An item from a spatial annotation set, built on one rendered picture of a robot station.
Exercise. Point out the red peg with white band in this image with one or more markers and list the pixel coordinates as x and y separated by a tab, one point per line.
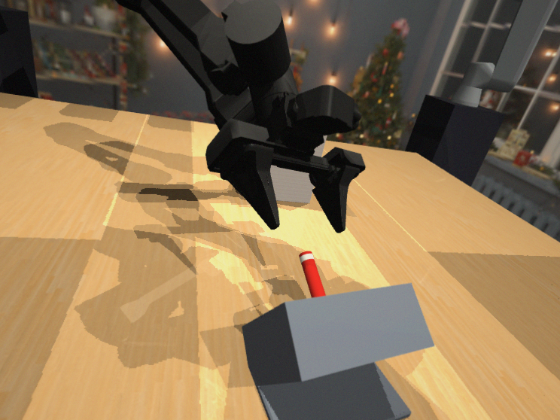
311	273

